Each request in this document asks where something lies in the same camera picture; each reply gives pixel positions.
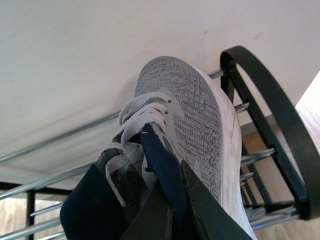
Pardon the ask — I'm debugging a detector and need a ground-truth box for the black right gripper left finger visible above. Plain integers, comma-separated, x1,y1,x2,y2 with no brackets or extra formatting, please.
121,184,173,240

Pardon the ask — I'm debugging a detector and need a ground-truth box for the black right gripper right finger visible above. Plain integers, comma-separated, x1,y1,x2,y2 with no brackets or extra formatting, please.
181,160,251,240

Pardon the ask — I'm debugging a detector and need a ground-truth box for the grey knit sneaker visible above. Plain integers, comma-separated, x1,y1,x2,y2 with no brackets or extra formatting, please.
97,56,256,239

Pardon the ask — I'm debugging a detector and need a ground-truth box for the black metal shoe rack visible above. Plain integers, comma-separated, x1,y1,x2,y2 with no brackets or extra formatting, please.
0,46,320,240

